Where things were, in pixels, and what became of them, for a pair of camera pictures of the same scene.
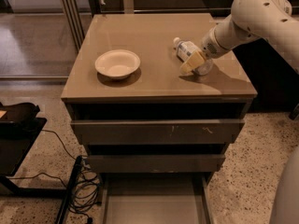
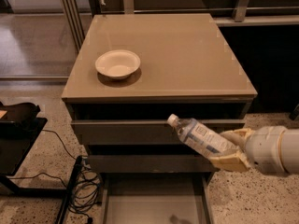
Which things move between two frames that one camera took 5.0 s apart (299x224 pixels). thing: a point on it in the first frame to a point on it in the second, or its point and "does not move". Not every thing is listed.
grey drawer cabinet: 137,116 does not move
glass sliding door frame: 75,23 does not move
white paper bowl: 118,63 does not move
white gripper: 209,49 to 263,149
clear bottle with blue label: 183,50 to 202,136
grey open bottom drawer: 155,198 does not move
